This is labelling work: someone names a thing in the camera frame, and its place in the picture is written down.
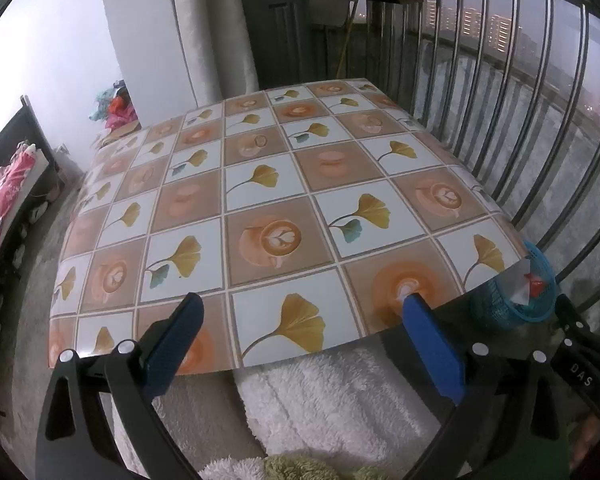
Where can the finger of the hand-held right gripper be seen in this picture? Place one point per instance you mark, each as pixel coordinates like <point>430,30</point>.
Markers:
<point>572,320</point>

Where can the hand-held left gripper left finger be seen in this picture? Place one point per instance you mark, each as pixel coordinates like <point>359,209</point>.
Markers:
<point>175,340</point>

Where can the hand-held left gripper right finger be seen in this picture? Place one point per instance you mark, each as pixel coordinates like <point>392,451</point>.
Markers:
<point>435,345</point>

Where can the red wrapper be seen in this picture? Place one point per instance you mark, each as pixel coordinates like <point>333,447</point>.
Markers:
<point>535,284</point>

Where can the blue plastic basket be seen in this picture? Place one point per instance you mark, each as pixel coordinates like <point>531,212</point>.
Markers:
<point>495,305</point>

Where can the white fluffy rug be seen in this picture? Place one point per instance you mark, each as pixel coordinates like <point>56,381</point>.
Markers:
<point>330,400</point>

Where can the green fluffy garment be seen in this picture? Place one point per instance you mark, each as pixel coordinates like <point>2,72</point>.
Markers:
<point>300,467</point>

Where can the cardboard box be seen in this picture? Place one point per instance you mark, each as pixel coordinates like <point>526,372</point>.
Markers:
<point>122,134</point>

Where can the pink floral blanket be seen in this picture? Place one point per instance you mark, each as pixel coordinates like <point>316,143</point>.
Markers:
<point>5,200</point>

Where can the pile of colourful clothes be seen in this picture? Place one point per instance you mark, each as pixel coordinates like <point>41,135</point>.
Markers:
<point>115,107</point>

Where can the bed with pink floral quilt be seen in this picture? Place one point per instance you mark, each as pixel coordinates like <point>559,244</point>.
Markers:
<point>25,125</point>

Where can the metal railing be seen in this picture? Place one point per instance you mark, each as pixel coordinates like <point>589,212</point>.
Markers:
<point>485,35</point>

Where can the yellow stick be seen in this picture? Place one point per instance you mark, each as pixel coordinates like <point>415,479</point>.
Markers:
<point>347,35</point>

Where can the dark cabinet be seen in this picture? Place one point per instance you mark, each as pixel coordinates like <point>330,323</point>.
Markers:
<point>280,30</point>

